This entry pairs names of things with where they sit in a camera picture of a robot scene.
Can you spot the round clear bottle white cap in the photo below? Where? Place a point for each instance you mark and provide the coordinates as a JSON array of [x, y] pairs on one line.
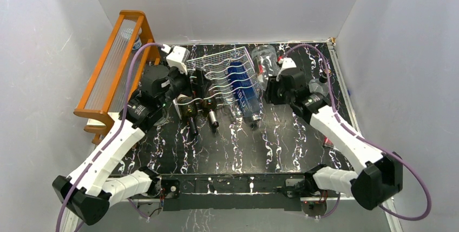
[[265, 60]]

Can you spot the square clear bottle black cap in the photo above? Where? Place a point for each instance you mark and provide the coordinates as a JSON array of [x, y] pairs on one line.
[[319, 85]]

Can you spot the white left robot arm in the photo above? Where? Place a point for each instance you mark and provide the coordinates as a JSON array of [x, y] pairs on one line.
[[111, 155]]

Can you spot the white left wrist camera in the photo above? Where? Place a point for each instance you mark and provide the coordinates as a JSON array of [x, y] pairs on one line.
[[176, 57]]

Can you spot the dark wine bottle brown label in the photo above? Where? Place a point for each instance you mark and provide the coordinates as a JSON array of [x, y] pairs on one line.
[[209, 106]]

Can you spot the orange wooden shelf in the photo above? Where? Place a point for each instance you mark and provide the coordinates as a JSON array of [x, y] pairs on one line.
[[106, 88]]

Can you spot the pack of coloured markers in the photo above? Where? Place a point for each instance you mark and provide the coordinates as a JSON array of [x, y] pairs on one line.
[[327, 143]]

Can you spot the plastic water bottle on shelf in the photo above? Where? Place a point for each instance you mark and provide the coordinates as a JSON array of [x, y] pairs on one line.
[[126, 35]]

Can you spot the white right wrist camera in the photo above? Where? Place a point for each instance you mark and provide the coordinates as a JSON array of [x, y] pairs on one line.
[[284, 64]]

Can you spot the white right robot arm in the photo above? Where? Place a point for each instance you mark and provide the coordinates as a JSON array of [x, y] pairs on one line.
[[344, 144]]

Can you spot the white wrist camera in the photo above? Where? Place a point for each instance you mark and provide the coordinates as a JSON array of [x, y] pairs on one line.
[[284, 64], [176, 57]]

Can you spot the aluminium frame rail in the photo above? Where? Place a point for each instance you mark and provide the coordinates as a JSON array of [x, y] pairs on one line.
[[230, 191]]

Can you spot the white wire wine rack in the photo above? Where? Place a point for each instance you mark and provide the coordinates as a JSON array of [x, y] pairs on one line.
[[217, 67]]

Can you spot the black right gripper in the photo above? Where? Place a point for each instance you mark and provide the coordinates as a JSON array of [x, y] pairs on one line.
[[269, 92]]

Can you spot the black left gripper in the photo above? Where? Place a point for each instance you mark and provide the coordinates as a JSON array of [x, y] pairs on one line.
[[202, 84]]

